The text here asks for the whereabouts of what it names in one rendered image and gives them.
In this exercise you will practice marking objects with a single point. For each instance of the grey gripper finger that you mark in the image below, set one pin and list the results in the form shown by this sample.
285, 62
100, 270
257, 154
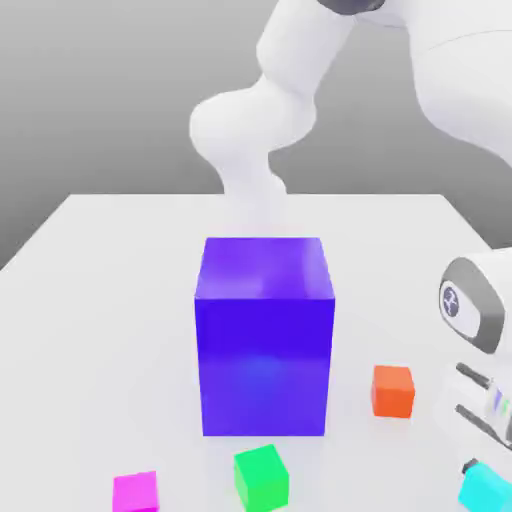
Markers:
470, 466

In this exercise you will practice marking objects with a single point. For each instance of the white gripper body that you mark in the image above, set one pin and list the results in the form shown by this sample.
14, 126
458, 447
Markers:
480, 427

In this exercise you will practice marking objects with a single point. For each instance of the small cyan cube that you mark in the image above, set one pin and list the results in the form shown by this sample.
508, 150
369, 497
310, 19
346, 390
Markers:
488, 492

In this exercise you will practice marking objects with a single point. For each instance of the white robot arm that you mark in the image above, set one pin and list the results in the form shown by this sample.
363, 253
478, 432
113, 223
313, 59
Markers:
256, 120

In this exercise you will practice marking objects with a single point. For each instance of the small orange cube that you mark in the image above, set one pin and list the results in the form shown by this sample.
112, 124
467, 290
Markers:
392, 394

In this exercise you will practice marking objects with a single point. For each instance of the small green cube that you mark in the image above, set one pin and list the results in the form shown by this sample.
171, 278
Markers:
260, 478

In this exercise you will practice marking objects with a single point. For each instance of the small magenta cube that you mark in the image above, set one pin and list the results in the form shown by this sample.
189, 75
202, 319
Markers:
135, 492

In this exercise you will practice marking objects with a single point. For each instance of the large blue box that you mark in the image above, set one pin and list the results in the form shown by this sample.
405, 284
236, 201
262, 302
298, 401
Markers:
264, 360

